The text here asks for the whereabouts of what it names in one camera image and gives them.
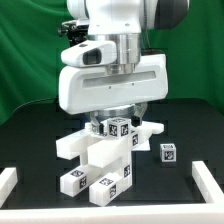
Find green backdrop curtain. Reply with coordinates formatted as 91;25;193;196
0;0;224;124

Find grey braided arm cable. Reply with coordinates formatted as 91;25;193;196
141;0;158;54

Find white block far left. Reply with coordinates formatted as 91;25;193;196
0;167;18;208

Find white frame border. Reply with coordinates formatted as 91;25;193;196
0;161;224;224

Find white sheet with tags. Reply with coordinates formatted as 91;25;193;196
133;141;150;151

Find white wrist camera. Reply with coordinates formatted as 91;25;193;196
61;40;117;68

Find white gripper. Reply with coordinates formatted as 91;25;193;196
59;54;167;134

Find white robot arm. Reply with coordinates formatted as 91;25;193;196
59;0;190;134

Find black cable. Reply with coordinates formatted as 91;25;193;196
13;96;61;113

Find white chair back part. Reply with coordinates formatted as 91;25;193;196
56;121;164;168

